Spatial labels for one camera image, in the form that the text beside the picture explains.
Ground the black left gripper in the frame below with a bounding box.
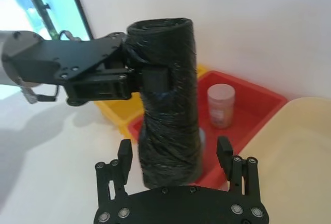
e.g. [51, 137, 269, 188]
[4, 33, 169, 106]

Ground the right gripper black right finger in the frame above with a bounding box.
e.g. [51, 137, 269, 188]
[216, 136, 260, 197]

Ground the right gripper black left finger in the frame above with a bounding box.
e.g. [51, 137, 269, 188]
[94, 139, 133, 204]

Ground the black garbage bag roll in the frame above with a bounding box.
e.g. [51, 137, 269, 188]
[126, 16, 203, 190]

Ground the yellow plastic bin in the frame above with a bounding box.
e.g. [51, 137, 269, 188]
[94, 63, 212, 142]

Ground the jar with pink lid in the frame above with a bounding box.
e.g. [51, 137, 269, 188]
[206, 84, 236, 130]

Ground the red plastic bin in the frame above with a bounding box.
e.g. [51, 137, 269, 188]
[128, 69, 289, 186]

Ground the cream plastic tub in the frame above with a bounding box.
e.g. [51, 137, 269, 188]
[190, 97, 331, 224]

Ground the dark green pole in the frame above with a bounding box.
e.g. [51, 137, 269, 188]
[21, 0, 59, 40]

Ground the thin dark cable silver plug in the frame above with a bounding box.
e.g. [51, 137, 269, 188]
[18, 78, 63, 105]

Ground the black window frame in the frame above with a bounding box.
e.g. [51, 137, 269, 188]
[64, 0, 94, 40]

